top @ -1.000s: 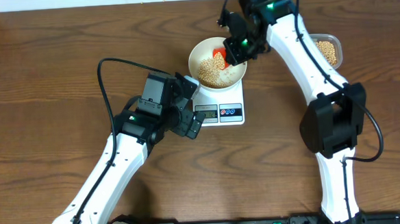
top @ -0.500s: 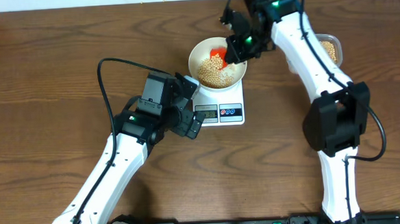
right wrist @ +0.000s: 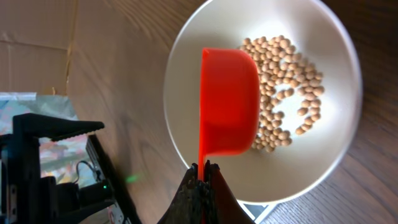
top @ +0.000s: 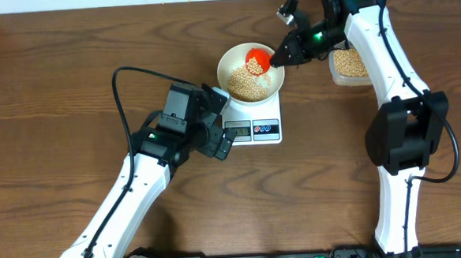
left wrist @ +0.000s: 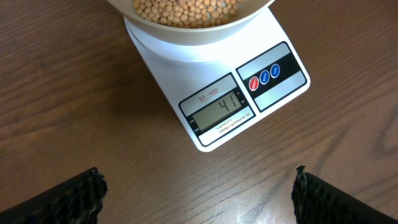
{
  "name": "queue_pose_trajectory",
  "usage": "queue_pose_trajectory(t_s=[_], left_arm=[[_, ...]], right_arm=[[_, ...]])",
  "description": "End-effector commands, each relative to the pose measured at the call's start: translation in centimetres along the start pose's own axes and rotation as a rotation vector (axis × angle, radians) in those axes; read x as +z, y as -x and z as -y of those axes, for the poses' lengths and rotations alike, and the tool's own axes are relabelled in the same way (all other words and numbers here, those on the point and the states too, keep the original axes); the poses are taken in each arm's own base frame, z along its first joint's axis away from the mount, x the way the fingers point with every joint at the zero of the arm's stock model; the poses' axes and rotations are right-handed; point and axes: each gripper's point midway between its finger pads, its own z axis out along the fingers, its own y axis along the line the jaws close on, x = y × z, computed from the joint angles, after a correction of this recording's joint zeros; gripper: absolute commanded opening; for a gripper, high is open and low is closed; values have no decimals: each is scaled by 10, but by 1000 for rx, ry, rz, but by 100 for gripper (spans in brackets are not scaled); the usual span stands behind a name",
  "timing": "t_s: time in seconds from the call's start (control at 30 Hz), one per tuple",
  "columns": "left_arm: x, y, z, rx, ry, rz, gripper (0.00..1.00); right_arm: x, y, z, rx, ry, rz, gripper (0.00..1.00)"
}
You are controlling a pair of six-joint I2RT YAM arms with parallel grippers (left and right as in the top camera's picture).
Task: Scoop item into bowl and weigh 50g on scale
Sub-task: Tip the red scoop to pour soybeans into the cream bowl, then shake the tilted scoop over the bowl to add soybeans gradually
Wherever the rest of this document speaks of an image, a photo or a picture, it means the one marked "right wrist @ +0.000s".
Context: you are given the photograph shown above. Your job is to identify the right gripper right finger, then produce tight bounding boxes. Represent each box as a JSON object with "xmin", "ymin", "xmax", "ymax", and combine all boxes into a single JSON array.
[{"xmin": 203, "ymin": 160, "xmax": 254, "ymax": 224}]

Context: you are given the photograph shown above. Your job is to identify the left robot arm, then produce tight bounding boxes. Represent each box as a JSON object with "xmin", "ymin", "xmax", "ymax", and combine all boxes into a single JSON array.
[{"xmin": 1, "ymin": 113, "xmax": 115, "ymax": 223}]

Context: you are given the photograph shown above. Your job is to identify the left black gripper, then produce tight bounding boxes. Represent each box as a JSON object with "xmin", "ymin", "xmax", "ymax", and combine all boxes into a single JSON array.
[{"xmin": 1, "ymin": 113, "xmax": 116, "ymax": 224}]

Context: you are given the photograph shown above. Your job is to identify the red plastic measuring scoop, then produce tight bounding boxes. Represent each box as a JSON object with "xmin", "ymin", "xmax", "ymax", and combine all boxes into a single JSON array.
[{"xmin": 197, "ymin": 47, "xmax": 259, "ymax": 184}]

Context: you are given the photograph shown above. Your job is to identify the soybeans in bowl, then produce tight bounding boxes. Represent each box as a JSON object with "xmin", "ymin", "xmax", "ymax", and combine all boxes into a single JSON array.
[{"xmin": 239, "ymin": 35, "xmax": 325, "ymax": 152}]

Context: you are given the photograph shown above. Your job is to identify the white digital kitchen scale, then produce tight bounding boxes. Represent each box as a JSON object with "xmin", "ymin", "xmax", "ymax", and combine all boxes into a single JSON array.
[{"xmin": 238, "ymin": 200, "xmax": 278, "ymax": 224}]

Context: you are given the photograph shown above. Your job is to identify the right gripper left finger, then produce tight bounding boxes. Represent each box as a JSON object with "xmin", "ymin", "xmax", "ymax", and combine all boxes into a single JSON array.
[{"xmin": 158, "ymin": 163, "xmax": 202, "ymax": 224}]

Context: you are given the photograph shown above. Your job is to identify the white round bowl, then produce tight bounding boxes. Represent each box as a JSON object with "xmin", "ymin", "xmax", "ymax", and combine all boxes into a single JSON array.
[{"xmin": 164, "ymin": 0, "xmax": 362, "ymax": 204}]

